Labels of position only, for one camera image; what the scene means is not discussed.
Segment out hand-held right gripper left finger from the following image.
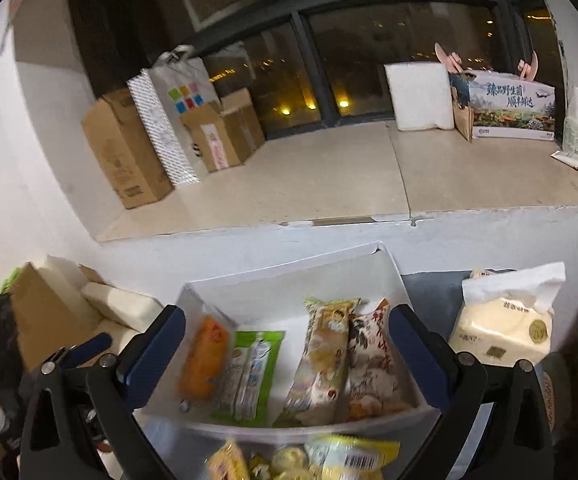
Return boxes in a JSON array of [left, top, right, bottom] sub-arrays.
[[19, 304, 187, 480]]

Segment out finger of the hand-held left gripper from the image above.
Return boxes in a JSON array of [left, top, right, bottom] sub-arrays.
[[61, 332, 114, 369]]

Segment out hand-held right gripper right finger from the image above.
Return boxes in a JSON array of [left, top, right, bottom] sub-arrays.
[[389, 304, 555, 480]]

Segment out white cardboard box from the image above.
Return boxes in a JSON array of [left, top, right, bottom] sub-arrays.
[[141, 241, 442, 431]]

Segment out red white printed snack packet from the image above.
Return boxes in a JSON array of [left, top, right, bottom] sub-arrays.
[[346, 299, 415, 422]]

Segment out orange snack packet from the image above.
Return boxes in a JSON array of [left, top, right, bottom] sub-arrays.
[[178, 315, 232, 401]]

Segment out white foam block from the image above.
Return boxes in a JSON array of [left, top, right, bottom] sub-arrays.
[[81, 282, 165, 333], [44, 255, 90, 288]]

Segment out large brown cardboard box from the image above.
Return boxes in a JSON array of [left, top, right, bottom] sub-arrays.
[[0, 262, 134, 466]]

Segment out cream tissue pack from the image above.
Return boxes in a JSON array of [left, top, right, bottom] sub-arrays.
[[448, 261, 567, 366]]

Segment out green snack packet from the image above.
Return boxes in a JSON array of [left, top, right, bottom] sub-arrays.
[[211, 330, 286, 426]]

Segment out beige cartoon snack packet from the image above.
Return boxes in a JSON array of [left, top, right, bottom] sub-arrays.
[[272, 296, 361, 428]]

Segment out yellow barcode snack packet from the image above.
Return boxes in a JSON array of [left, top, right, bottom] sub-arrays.
[[306, 434, 401, 480]]

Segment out small yellow snack packet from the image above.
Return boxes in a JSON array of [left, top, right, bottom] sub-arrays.
[[206, 440, 250, 480]]

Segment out yellow jelly cup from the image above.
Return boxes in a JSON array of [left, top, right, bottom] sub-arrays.
[[269, 445, 311, 480]]

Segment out tall brown cardboard box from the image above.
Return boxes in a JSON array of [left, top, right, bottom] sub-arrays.
[[81, 89, 175, 210]]

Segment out cardboard box red label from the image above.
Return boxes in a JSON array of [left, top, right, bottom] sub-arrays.
[[179, 102, 243, 173]]

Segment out brown paper bag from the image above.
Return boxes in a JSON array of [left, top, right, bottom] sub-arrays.
[[449, 72, 475, 143]]

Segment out plain open cardboard box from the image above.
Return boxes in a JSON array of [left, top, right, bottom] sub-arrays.
[[219, 87, 267, 153]]

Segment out white foam box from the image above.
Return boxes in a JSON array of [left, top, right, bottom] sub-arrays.
[[385, 61, 456, 132]]

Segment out landscape printed box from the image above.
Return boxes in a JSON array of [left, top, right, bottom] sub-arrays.
[[462, 70, 557, 142]]

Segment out white paper bag coloured squares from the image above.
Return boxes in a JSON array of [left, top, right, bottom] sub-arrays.
[[149, 46, 222, 171]]

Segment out pink plastic piece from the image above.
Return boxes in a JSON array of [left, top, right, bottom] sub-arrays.
[[516, 52, 542, 81], [434, 42, 470, 73]]

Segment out dark framed window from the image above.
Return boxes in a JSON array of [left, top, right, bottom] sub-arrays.
[[66, 0, 565, 136]]

